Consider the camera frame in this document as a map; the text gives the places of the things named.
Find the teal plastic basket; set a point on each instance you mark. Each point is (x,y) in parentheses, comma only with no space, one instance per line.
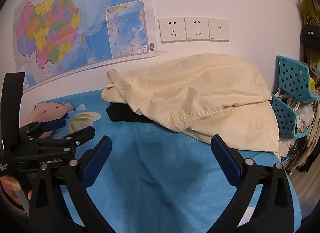
(283,117)
(291,75)

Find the white wall socket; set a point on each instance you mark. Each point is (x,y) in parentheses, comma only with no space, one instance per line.
(197,29)
(172,30)

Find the pink garment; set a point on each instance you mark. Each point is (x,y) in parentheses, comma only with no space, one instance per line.
(50,110)

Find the black handbag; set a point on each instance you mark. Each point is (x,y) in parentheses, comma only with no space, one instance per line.
(311,35)

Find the yellow-green hanging garment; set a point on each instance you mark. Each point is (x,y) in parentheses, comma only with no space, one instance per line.
(308,7)

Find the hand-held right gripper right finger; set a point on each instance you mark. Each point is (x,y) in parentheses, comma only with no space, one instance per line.
(223,159)

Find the blue floral bedsheet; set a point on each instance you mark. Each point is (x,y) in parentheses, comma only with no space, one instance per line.
(155,160)

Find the white plastic bag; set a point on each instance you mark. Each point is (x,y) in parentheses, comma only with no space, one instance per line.
(303,119)

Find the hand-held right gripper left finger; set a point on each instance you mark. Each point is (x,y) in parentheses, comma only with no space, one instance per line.
(98,159)

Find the person's left hand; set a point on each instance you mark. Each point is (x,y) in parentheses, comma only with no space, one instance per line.
(11,183)

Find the cream garment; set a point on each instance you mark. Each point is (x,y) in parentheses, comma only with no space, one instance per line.
(187,90)

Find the colourful wall map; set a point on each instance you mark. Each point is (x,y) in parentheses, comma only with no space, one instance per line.
(75,22)

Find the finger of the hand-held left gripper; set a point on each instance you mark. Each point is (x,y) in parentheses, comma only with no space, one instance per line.
(55,124)
(82,134)

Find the black garment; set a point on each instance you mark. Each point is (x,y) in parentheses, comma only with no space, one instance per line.
(122,114)

